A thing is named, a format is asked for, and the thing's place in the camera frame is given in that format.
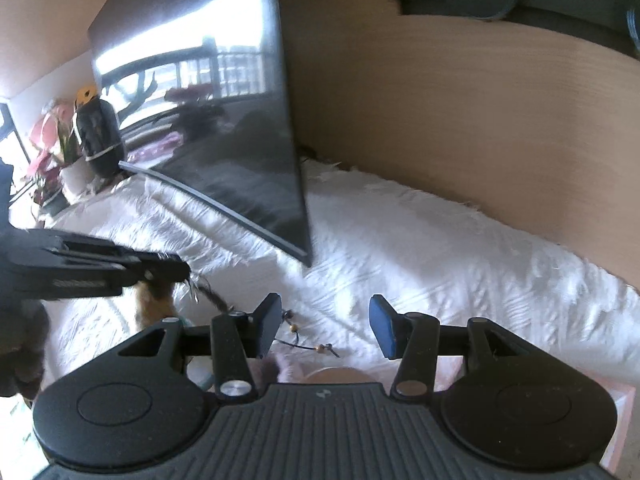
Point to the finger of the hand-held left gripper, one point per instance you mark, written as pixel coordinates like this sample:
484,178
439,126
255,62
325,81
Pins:
100,250
125,280

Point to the curved black monitor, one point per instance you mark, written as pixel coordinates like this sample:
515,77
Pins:
225,135

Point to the pink cardboard box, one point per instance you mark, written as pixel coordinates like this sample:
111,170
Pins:
617,425

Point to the black round speaker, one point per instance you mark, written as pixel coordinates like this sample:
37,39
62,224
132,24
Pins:
100,130

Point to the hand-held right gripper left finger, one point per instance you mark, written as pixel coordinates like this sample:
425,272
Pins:
267,325

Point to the pink flower plant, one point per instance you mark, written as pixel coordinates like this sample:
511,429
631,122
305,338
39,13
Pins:
47,140

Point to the brown furry pendant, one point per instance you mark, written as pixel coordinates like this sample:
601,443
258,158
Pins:
150,305

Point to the white woven blanket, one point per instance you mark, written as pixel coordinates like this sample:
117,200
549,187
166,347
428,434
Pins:
425,270

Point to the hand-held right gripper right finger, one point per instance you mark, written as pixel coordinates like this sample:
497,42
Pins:
382,327

